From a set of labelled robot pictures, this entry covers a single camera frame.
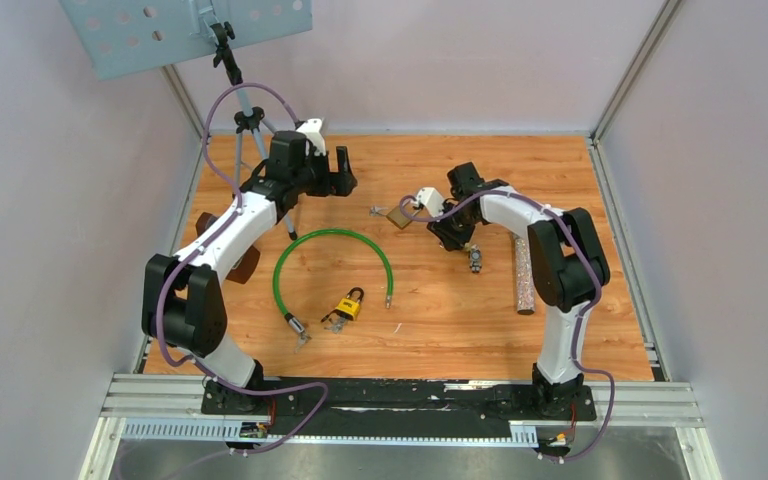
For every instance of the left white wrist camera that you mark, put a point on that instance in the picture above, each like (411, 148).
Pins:
(314, 131)

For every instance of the yellow black padlock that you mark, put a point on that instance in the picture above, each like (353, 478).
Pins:
(349, 306)

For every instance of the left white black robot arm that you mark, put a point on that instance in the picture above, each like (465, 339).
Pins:
(183, 305)

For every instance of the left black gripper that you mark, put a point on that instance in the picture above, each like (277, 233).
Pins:
(333, 183)

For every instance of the glittery silver microphone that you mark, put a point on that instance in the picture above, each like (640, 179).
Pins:
(523, 284)

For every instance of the keys of yellow padlock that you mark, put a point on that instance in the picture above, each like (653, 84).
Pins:
(335, 321)

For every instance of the small brass padlock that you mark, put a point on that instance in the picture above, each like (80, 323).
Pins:
(475, 258)

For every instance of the large brass padlock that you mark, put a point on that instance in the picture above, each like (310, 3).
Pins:
(393, 215)

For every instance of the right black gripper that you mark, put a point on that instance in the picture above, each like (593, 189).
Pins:
(450, 241)

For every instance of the brown wooden metronome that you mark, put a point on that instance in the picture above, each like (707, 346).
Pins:
(245, 266)

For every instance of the keys of cable lock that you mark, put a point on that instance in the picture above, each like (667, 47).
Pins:
(303, 339)

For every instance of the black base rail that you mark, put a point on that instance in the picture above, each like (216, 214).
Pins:
(386, 411)

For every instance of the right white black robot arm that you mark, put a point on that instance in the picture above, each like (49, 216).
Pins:
(568, 266)

